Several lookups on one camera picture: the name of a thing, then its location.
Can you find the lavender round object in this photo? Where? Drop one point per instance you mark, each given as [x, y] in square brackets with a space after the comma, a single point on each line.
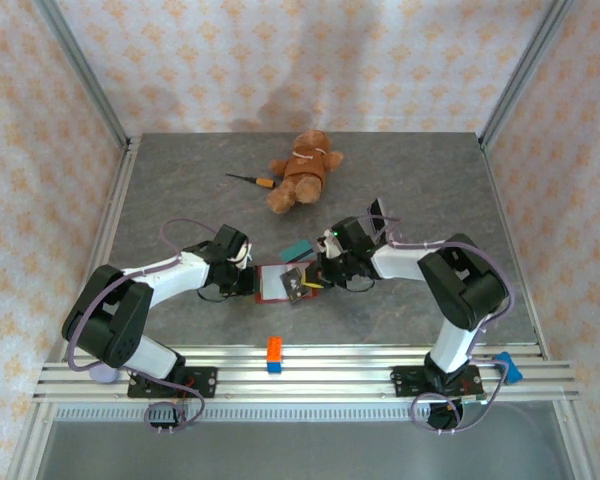
[103, 374]

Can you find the small black connector box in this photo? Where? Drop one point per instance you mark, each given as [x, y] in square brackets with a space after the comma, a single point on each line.
[165, 417]

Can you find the aluminium rail frame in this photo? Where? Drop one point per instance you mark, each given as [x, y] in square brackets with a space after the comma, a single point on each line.
[330, 380]

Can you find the orange blue toy brick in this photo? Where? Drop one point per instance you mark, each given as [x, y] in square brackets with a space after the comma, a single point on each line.
[274, 350]

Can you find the teal card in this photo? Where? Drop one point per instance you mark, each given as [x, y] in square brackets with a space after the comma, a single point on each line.
[296, 251]

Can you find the blue clamp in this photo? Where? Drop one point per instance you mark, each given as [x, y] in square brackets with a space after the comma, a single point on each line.
[510, 370]

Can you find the red card holder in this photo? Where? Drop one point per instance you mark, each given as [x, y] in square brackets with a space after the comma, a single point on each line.
[270, 280]

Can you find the aluminium frame post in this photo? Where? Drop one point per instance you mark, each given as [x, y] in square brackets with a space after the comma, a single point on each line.
[526, 70]
[84, 70]

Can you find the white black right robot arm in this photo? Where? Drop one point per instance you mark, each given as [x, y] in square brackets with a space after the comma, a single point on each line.
[400, 262]

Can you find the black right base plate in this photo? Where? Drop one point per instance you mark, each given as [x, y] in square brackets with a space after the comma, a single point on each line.
[405, 380]

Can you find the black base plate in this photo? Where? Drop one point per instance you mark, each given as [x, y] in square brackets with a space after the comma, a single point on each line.
[205, 380]
[405, 380]

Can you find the clear acrylic card stand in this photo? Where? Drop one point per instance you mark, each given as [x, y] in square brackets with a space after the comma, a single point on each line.
[394, 227]

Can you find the brown teddy bear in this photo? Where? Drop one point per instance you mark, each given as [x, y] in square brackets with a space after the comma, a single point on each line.
[305, 170]

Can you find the aluminium table side rail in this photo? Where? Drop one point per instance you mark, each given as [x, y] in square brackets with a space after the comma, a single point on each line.
[495, 175]
[114, 210]

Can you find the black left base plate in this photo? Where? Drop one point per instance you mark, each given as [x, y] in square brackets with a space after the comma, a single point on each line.
[205, 380]

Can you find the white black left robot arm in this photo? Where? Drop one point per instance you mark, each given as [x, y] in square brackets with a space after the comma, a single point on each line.
[180, 275]

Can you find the black VIP card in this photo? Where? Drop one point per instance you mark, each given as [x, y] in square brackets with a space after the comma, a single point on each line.
[292, 285]

